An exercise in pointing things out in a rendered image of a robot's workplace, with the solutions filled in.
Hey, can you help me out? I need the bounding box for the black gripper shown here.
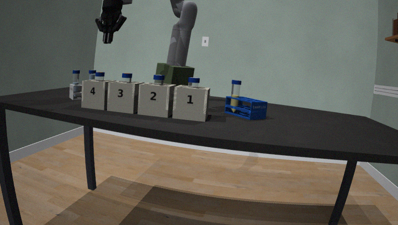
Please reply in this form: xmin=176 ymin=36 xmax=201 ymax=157
xmin=95 ymin=0 xmax=127 ymax=44

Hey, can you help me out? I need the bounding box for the blue tube rack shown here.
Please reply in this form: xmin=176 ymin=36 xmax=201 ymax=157
xmin=224 ymin=96 xmax=268 ymax=120

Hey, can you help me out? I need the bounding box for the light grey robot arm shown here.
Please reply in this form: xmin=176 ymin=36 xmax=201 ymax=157
xmin=167 ymin=0 xmax=198 ymax=67

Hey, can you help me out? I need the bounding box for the white tube rack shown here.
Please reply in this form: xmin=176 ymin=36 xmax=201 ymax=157
xmin=69 ymin=84 xmax=82 ymax=100

